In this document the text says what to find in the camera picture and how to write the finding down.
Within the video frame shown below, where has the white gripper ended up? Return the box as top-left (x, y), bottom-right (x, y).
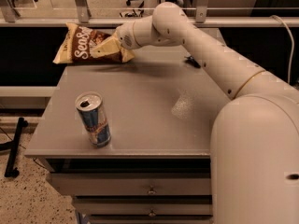
top-left (90, 22), bottom-right (140, 59)

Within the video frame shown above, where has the brown chip bag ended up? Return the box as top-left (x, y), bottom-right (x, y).
top-left (53, 23), bottom-right (135, 64)

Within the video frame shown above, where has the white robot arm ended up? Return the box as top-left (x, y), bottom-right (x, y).
top-left (92, 2), bottom-right (299, 224)

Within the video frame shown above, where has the redbull can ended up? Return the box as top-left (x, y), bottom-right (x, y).
top-left (75, 91), bottom-right (111, 147)

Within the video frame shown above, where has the black office chair centre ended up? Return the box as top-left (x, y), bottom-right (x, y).
top-left (119, 0), bottom-right (176, 19)

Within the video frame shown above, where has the blue snack bar wrapper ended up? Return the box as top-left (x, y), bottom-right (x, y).
top-left (185, 56), bottom-right (201, 68)

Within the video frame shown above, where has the metal railing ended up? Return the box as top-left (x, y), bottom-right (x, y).
top-left (0, 0), bottom-right (299, 27)

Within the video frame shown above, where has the grey drawer cabinet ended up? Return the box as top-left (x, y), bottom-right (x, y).
top-left (25, 47), bottom-right (229, 224)

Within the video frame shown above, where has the top drawer knob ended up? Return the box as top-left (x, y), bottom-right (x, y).
top-left (148, 186), bottom-right (157, 195)

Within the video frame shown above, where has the drawer knob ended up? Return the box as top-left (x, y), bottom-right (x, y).
top-left (149, 210), bottom-right (156, 217)
top-left (148, 186), bottom-right (157, 195)

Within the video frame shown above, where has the black stand leg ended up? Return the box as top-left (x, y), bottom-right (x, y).
top-left (5, 118), bottom-right (28, 178)

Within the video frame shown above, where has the white cable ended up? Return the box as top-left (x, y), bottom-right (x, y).
top-left (270, 14), bottom-right (295, 86)

